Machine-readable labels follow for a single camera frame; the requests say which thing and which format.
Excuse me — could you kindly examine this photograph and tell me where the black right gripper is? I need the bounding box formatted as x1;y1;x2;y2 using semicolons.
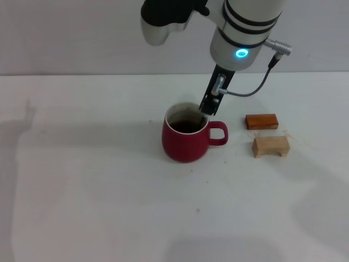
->
198;64;236;117

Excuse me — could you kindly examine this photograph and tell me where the red ceramic mug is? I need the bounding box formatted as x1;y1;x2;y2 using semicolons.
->
161;102;229;164

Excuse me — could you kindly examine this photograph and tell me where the light wooden spoon rest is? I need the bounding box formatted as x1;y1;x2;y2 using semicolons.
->
251;136;291;159

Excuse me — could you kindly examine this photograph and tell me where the dark coffee liquid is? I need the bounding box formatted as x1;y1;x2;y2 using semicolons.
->
169;119;204;134

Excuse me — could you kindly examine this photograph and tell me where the dark brown wooden block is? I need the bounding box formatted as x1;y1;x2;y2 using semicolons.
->
244;114;279;132

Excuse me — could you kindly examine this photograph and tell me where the grey cable with metal connectors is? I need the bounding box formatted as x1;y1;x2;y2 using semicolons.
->
212;38;293;98

